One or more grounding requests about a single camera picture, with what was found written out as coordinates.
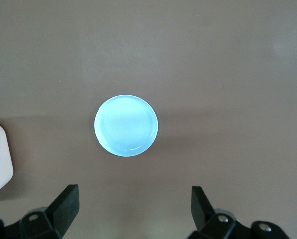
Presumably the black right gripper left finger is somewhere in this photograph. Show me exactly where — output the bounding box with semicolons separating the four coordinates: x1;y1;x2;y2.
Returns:
0;184;80;239

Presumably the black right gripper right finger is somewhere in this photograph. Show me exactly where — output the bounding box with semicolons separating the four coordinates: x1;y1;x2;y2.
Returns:
188;185;288;239

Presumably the light blue round plate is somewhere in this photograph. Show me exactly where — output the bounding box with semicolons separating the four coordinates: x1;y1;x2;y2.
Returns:
94;94;159;157

